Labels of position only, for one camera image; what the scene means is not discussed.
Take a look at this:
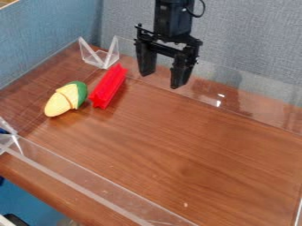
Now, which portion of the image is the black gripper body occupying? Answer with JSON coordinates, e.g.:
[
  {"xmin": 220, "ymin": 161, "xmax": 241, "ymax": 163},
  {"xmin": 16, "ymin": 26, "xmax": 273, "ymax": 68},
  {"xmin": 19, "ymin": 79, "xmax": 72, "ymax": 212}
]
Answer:
[{"xmin": 135, "ymin": 24, "xmax": 203, "ymax": 61}]

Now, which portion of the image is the red plastic block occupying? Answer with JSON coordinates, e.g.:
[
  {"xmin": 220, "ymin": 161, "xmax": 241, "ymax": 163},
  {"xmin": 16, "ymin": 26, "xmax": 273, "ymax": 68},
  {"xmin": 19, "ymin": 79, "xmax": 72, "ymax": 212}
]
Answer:
[{"xmin": 88, "ymin": 64, "xmax": 127, "ymax": 109}]

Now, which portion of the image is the clear acrylic front bracket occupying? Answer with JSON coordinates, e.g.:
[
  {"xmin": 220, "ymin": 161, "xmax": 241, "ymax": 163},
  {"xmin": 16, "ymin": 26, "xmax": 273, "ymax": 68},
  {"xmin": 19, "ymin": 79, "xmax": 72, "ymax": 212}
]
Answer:
[{"xmin": 0, "ymin": 117, "xmax": 24, "ymax": 155}]

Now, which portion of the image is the yellow green toy corn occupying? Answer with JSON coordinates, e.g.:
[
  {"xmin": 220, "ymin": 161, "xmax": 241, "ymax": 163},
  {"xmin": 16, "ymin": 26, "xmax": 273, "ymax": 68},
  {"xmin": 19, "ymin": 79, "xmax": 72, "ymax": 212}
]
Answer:
[{"xmin": 44, "ymin": 81, "xmax": 87, "ymax": 117}]

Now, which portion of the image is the clear acrylic front wall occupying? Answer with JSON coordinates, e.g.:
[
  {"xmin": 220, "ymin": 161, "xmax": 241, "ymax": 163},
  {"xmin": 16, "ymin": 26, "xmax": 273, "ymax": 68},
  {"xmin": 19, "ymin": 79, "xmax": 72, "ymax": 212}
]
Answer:
[{"xmin": 7, "ymin": 136, "xmax": 198, "ymax": 226}]

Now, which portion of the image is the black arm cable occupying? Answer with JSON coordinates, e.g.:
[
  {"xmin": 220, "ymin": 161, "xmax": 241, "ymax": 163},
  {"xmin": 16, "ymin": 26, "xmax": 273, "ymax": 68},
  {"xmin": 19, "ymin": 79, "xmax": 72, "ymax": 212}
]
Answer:
[{"xmin": 186, "ymin": 0, "xmax": 206, "ymax": 19}]

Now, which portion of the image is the clear acrylic corner bracket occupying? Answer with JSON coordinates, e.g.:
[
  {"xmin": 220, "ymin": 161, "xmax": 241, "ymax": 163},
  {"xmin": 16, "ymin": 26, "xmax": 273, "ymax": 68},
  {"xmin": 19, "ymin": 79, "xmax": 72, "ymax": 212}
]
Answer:
[{"xmin": 77, "ymin": 36, "xmax": 119, "ymax": 70}]

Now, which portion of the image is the clear acrylic back wall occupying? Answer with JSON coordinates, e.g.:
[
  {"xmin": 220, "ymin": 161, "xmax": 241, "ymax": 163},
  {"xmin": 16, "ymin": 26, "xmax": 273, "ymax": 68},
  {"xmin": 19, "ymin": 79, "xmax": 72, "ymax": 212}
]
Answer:
[{"xmin": 118, "ymin": 37, "xmax": 302, "ymax": 137}]

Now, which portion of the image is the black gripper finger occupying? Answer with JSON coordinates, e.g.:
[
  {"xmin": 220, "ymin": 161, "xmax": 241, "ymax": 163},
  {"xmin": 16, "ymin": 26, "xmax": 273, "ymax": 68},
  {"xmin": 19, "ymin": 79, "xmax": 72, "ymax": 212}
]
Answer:
[
  {"xmin": 136, "ymin": 42, "xmax": 156, "ymax": 77},
  {"xmin": 170, "ymin": 53, "xmax": 196, "ymax": 89}
]

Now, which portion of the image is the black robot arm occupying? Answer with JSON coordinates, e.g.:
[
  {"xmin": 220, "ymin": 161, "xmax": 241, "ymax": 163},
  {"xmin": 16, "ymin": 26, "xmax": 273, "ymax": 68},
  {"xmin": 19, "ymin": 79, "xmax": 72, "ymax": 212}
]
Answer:
[{"xmin": 135, "ymin": 0, "xmax": 203, "ymax": 89}]

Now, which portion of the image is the clear acrylic wall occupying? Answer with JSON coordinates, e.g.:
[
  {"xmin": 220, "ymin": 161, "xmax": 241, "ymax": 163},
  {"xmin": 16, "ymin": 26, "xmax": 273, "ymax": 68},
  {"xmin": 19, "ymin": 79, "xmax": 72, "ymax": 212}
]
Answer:
[
  {"xmin": 7, "ymin": 136, "xmax": 198, "ymax": 226},
  {"xmin": 118, "ymin": 37, "xmax": 302, "ymax": 137}
]

